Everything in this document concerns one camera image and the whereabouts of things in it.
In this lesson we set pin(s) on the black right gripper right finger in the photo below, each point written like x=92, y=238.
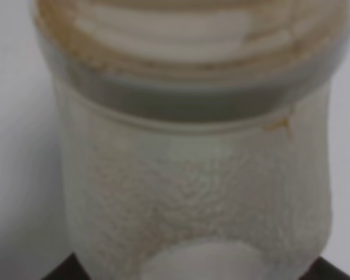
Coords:
x=321, y=269

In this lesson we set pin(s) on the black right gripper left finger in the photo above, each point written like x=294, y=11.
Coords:
x=69, y=269

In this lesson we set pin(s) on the clear plastic drink bottle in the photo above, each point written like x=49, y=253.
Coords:
x=194, y=133

